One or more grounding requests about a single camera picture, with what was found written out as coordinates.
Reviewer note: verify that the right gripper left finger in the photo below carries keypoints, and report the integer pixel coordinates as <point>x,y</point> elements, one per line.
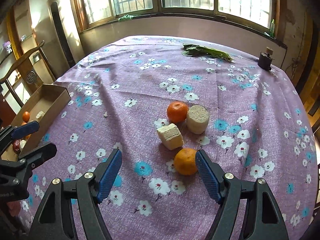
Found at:
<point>54,217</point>

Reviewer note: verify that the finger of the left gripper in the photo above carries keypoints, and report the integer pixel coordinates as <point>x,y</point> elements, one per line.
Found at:
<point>34,159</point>
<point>10,134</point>

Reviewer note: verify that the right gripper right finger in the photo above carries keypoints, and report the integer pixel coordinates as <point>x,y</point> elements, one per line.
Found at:
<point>262,219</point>

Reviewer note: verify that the red jujube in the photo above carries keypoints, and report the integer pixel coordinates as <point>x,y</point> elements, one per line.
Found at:
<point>16,146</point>

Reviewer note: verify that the small orange tangerine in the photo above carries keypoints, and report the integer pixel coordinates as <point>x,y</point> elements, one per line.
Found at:
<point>26,116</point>

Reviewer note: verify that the round beige sugarcane chunk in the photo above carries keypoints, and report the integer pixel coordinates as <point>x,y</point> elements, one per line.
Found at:
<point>197,119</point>

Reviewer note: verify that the large orange tangerine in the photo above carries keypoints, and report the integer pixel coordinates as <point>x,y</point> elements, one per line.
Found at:
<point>27,136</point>

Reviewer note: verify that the left hand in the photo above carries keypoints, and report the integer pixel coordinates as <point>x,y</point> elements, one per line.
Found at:
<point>14,208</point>

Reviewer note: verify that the cardboard box tray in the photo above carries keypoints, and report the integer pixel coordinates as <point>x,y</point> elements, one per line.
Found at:
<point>44,106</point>

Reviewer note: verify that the wooden chair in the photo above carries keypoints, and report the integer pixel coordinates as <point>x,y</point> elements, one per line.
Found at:
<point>31,78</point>

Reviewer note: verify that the purple plush toy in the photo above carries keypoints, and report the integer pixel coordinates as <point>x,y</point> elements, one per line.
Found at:
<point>7,47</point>

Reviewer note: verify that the white standing air conditioner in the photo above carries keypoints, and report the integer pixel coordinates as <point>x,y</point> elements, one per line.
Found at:
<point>62,18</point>

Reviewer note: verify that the purple floral tablecloth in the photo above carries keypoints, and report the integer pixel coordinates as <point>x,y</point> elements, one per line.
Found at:
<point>258,128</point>

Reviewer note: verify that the small black jar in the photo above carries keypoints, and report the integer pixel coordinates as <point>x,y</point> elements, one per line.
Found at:
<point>265,59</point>

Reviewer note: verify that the green cloth on sill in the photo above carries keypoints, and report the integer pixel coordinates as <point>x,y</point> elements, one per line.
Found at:
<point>126,17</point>

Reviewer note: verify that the green leafy vegetable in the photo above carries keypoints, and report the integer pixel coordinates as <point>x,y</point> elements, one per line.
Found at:
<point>193,50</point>

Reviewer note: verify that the green bottle on sill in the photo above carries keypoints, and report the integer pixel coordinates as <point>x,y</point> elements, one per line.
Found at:
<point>272,27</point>

